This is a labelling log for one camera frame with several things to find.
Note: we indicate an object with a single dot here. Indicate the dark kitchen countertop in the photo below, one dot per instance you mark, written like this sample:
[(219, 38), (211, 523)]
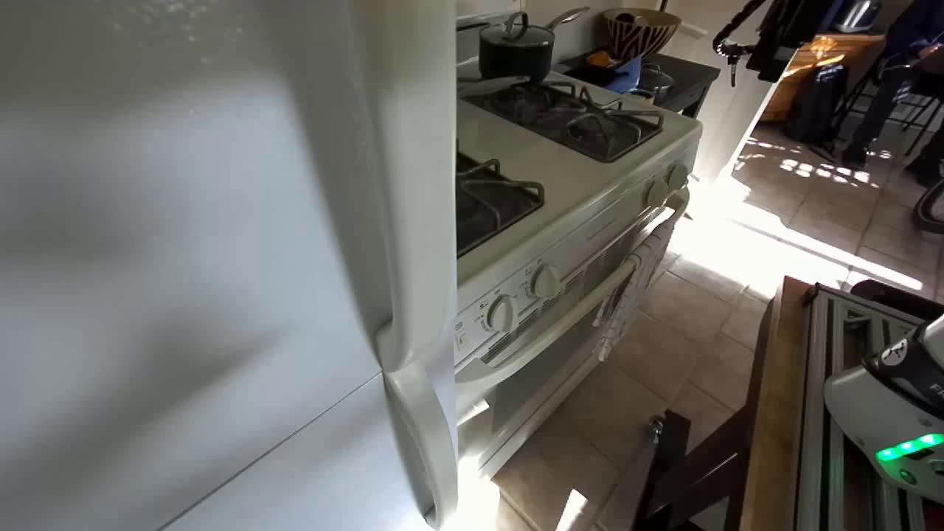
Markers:
[(682, 78)]

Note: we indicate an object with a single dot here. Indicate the white refrigerator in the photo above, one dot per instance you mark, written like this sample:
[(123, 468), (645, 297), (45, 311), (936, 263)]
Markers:
[(179, 266)]

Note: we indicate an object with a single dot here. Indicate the black tripod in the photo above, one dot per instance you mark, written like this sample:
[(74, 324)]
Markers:
[(757, 25)]

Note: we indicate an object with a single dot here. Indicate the yellow bag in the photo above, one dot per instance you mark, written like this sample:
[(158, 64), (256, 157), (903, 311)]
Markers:
[(826, 61)]

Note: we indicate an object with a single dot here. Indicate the utensil holder with tools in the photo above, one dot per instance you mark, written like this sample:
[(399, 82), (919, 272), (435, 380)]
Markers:
[(638, 32)]

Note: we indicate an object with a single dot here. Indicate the metal cart frame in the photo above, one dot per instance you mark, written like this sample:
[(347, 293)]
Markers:
[(835, 345)]

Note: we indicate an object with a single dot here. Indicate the white gas stove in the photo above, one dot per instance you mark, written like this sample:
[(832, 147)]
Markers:
[(580, 196)]

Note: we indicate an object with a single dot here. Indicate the blue plastic container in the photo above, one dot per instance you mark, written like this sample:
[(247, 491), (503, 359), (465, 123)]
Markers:
[(626, 78)]

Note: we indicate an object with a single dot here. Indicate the wooden board edge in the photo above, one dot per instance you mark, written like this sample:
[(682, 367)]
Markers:
[(778, 415)]

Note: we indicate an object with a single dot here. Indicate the cream stove burner knob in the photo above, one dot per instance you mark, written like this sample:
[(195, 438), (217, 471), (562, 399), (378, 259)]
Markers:
[(542, 283), (676, 175), (500, 314), (652, 194)]

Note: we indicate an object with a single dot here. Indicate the black cast iron burner grate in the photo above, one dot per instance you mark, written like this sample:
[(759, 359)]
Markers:
[(487, 203), (571, 119)]

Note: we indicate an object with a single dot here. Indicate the dark wooden chair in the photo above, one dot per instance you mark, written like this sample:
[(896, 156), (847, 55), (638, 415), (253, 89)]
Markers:
[(679, 473)]

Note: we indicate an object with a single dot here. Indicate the checkered dish towel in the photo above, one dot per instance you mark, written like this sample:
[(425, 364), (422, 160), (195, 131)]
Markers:
[(630, 297)]

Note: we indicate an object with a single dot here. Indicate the black saucepan with lid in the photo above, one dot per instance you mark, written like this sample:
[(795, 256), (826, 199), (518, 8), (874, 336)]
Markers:
[(518, 55)]

